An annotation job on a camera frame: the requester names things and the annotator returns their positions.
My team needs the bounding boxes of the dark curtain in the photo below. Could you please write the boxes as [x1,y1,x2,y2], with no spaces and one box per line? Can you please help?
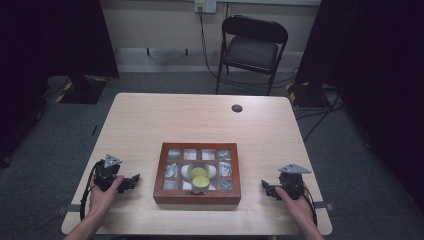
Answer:
[294,0,424,216]
[0,0,120,168]

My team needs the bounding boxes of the white cup insert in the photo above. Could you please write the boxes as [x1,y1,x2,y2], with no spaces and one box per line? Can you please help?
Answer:
[180,163,218,192]

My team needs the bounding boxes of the grey tape strip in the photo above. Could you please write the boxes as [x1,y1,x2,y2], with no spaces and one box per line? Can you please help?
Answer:
[312,200,336,212]
[55,203,82,215]

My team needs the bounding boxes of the white wall socket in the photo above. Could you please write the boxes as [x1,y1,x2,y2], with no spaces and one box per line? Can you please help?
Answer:
[194,0,218,15]

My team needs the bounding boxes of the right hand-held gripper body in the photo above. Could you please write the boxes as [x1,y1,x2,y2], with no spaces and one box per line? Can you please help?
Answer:
[278,163,313,201]

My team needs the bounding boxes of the black folding chair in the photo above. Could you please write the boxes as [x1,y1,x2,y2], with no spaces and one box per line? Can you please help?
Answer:
[215,14,290,97]

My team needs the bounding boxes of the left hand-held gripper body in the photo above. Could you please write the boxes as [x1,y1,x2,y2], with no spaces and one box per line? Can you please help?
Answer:
[94,153,125,193]

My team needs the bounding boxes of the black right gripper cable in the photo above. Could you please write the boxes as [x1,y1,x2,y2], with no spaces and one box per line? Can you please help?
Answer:
[301,185,319,228]

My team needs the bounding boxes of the person's right hand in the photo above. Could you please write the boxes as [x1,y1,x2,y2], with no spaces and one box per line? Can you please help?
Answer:
[274,186,317,230]

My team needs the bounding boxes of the person's left hand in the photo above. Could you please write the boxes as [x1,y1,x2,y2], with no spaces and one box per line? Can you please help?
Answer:
[87,173,125,218]

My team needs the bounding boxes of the black yellow-striped stand base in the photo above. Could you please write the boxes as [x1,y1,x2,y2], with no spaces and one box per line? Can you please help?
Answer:
[54,75,110,105]
[285,81,332,109]

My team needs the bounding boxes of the black floor cables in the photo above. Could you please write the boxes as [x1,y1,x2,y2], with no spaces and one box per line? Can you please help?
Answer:
[294,84,346,143]

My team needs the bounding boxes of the set of small silvery packets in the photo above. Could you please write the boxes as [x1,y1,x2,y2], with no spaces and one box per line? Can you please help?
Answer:
[162,148,234,192]

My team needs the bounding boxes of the brown wooden compartment box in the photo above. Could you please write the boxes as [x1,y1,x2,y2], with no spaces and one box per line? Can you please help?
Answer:
[152,142,242,206]

